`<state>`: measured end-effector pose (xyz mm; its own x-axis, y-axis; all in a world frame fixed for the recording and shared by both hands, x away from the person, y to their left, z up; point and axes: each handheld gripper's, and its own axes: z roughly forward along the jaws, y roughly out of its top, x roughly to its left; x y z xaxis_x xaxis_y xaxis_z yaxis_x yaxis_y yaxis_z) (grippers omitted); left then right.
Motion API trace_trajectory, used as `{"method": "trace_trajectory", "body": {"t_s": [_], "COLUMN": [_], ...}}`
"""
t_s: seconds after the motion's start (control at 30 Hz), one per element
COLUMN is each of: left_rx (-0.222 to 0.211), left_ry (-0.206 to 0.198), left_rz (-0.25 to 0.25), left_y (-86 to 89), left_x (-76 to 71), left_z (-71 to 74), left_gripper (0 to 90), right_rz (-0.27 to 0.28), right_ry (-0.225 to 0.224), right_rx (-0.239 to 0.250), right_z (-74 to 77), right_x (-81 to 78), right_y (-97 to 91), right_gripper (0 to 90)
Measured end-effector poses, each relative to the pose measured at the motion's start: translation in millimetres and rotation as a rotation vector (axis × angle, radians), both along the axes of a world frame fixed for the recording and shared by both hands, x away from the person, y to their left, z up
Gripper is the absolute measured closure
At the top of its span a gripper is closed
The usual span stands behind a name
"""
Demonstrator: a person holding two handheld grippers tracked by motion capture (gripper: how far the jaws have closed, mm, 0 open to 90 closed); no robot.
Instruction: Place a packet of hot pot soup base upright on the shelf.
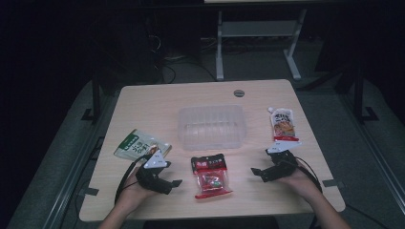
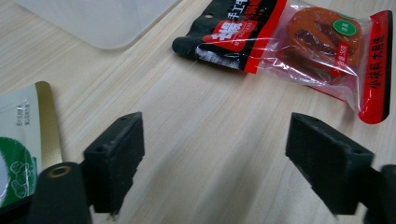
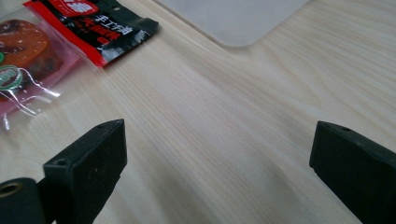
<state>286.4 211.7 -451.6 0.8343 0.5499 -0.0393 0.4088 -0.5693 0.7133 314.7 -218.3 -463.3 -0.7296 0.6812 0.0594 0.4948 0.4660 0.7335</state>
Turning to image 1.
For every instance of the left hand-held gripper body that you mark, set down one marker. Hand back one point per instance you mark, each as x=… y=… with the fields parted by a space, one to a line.
x=149 y=176

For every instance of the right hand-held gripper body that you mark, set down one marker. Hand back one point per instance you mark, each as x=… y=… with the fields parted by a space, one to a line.
x=283 y=165

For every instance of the red and black snack packet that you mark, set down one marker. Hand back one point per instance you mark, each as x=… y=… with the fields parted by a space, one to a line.
x=210 y=178

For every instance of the white and red spout pouch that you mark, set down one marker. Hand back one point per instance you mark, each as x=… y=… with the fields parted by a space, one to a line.
x=283 y=125

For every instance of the clear plastic container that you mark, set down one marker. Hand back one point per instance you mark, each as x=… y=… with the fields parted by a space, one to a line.
x=211 y=127

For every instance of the person's left hand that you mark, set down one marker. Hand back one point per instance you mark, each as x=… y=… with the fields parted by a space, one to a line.
x=133 y=194

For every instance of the person's right hand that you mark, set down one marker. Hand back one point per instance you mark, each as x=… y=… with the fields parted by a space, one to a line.
x=302 y=184

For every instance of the green and white pouch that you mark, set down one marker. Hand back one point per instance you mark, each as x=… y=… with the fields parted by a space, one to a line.
x=137 y=146

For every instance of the black metal stand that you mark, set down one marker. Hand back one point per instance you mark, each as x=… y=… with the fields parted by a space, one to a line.
x=359 y=95
x=95 y=101

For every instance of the metal floor rail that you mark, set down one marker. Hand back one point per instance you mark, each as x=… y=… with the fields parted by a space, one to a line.
x=375 y=152
x=73 y=171

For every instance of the white metal table frame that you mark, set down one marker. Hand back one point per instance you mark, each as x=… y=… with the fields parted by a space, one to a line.
x=258 y=29

